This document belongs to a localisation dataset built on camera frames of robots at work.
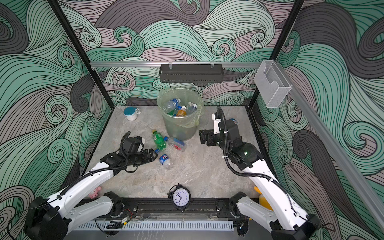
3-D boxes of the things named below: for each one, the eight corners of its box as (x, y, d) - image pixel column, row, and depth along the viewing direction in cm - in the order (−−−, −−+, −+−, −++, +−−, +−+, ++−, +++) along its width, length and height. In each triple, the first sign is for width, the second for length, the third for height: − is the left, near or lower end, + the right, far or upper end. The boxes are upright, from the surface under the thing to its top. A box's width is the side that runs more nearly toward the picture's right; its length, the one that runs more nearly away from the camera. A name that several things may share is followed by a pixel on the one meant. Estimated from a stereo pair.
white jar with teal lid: (125, 120, 113) (121, 114, 107) (128, 113, 118) (125, 106, 113) (138, 120, 113) (135, 114, 107) (140, 113, 118) (138, 106, 113)
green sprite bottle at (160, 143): (158, 151, 96) (157, 148, 92) (151, 135, 104) (150, 131, 101) (167, 148, 98) (166, 144, 94) (159, 131, 106) (158, 127, 102)
